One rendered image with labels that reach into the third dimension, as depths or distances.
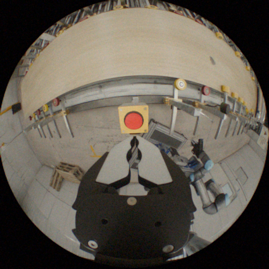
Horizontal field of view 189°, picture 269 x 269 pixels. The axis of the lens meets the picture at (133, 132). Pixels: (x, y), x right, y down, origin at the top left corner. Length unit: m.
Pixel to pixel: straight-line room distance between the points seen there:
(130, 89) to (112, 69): 0.32
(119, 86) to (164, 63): 0.46
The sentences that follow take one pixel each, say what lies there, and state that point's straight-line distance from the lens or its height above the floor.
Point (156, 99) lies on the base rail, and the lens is 0.73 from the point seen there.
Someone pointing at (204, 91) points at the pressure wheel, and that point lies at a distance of 0.71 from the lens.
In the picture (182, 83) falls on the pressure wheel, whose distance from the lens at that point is 0.59.
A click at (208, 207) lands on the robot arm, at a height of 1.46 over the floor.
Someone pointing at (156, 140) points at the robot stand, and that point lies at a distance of 1.48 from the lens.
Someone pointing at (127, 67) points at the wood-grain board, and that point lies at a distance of 0.53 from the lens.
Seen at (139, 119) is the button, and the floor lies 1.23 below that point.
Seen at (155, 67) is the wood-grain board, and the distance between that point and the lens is 0.54.
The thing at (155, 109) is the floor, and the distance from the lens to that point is 1.48.
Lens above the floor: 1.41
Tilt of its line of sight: 61 degrees down
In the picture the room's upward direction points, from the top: 176 degrees counter-clockwise
